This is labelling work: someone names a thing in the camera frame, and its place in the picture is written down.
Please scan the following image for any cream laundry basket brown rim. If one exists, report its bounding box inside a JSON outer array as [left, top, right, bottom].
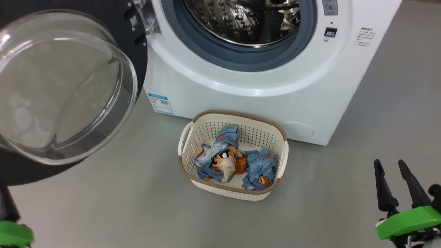
[[178, 110, 289, 202]]

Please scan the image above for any blue energy label sticker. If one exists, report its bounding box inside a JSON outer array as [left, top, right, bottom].
[[147, 92, 174, 115]]

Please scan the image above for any round white filter cover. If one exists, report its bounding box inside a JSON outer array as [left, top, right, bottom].
[[281, 121, 314, 139]]

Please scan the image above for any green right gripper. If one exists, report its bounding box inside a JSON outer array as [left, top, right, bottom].
[[374, 159, 441, 248]]

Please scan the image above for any metal door hinge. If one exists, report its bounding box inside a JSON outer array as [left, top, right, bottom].
[[133, 0, 161, 35]]

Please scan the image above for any white front-load washing machine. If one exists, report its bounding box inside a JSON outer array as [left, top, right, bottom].
[[143, 0, 402, 146]]

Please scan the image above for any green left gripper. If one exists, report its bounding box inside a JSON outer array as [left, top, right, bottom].
[[0, 186, 34, 248]]

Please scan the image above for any stainless steel washing machine drum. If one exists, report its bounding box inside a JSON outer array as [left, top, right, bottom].
[[185, 0, 301, 47]]

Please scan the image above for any grey warning sticker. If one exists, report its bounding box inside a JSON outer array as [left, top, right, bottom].
[[322, 0, 338, 16]]

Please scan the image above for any blue garment large bear print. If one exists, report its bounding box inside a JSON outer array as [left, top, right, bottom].
[[194, 125, 248, 183]]

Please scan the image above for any round black washer door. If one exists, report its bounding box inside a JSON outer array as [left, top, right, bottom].
[[0, 0, 148, 186]]

